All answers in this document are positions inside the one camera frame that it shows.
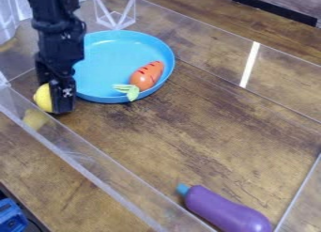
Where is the yellow toy lemon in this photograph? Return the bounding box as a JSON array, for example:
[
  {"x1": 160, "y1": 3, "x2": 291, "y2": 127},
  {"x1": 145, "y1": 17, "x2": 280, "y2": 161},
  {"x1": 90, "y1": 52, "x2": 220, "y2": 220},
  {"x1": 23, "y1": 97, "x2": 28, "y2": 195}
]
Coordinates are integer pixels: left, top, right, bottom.
[{"x1": 33, "y1": 84, "x2": 53, "y2": 113}]

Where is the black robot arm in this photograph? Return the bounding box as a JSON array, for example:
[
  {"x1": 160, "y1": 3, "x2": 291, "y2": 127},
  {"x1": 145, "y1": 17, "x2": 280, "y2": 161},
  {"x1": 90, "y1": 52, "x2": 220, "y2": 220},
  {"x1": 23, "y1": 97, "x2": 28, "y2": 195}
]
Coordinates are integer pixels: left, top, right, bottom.
[{"x1": 28, "y1": 0, "x2": 87, "y2": 114}]

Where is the orange toy carrot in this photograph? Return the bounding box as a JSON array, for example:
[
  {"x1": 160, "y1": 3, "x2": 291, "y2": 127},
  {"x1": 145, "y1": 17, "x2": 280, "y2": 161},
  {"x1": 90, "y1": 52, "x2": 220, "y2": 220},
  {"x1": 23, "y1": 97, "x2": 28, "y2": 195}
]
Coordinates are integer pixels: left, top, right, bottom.
[{"x1": 113, "y1": 61, "x2": 165, "y2": 101}]

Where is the clear acrylic enclosure wall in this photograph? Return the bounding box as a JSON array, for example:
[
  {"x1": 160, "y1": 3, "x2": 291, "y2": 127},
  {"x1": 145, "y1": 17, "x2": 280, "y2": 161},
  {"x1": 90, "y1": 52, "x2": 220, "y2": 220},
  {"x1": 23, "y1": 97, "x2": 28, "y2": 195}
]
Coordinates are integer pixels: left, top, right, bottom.
[{"x1": 0, "y1": 0, "x2": 321, "y2": 232}]

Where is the blue object at corner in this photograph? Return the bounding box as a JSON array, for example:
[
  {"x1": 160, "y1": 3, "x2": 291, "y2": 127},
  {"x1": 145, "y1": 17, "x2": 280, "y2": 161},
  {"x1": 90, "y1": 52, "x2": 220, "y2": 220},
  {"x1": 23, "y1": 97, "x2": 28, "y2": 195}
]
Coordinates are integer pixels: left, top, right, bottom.
[{"x1": 0, "y1": 198, "x2": 28, "y2": 232}]

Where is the blue round plastic tray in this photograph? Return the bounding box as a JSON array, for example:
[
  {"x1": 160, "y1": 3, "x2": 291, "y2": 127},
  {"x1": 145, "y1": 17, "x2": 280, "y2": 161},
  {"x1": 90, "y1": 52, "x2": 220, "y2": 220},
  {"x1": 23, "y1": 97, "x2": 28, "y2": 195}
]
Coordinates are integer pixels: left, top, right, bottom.
[{"x1": 74, "y1": 30, "x2": 176, "y2": 103}]

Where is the purple toy eggplant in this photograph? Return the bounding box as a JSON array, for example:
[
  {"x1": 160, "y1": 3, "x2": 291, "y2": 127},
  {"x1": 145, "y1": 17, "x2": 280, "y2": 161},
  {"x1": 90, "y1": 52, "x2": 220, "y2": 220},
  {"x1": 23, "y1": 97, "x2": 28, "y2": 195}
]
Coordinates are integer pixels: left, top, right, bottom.
[{"x1": 177, "y1": 183, "x2": 272, "y2": 232}]

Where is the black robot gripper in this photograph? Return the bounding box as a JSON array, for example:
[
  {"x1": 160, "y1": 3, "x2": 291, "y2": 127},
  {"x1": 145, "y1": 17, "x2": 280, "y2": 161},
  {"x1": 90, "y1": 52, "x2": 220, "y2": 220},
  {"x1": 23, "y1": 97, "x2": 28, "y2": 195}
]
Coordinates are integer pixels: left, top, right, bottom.
[{"x1": 31, "y1": 17, "x2": 87, "y2": 114}]

